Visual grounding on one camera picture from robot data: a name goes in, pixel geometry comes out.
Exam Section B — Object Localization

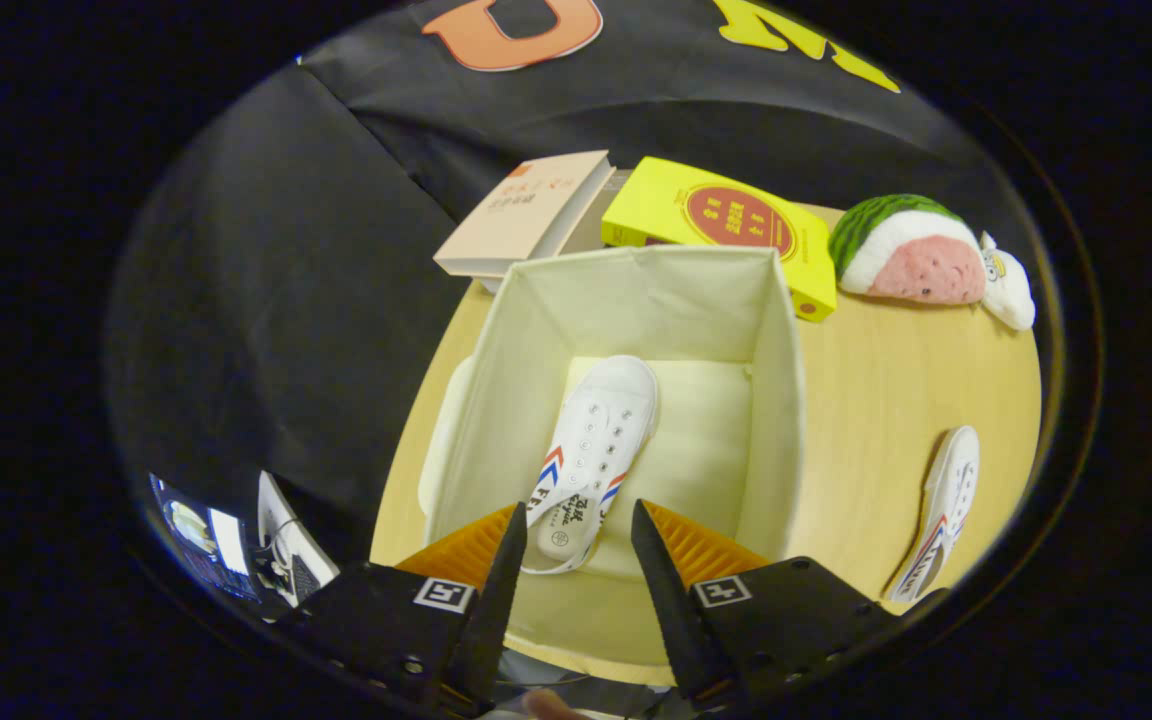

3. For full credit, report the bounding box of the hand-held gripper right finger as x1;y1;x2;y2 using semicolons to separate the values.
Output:
631;499;947;711

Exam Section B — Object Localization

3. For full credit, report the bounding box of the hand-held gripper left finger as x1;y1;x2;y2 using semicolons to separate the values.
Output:
276;502;529;716

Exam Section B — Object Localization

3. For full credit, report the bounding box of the cream fabric storage box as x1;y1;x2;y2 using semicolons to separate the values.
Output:
418;245;807;689

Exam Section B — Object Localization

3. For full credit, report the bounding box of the white shoe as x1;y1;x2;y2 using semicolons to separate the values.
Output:
521;355;659;576
886;426;981;604

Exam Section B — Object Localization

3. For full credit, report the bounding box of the white device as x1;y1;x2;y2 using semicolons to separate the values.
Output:
254;470;342;609

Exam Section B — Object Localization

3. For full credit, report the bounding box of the computer screen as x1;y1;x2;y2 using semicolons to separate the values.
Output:
149;473;262;603

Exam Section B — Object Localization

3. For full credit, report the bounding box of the yellow book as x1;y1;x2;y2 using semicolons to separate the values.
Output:
601;156;837;323

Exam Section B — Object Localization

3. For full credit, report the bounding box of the grey book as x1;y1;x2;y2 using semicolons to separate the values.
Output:
481;170;637;293

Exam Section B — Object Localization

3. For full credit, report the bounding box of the beige book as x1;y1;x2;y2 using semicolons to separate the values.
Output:
433;150;617;281

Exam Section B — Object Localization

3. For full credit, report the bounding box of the watermelon slice plush toy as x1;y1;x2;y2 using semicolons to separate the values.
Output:
828;194;987;306

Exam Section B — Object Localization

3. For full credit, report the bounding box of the white plush toy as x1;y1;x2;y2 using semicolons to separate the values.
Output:
976;232;1037;332

